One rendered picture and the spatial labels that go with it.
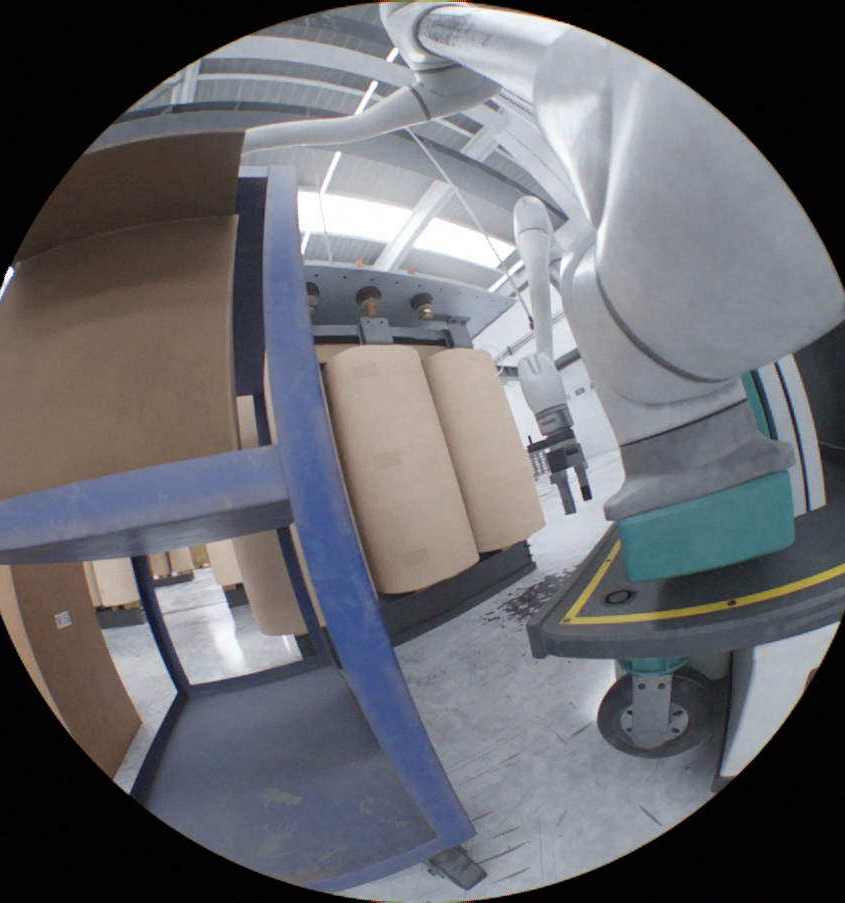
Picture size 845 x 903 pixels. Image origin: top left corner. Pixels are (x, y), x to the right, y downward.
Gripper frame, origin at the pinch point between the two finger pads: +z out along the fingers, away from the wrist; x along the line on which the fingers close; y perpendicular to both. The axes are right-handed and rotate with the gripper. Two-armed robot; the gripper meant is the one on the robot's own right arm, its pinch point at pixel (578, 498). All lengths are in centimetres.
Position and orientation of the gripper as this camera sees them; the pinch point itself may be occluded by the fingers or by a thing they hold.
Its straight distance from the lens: 79.0
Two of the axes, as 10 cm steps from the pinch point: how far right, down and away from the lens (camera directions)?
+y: 6.2, -2.9, -7.3
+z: 2.7, 9.5, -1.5
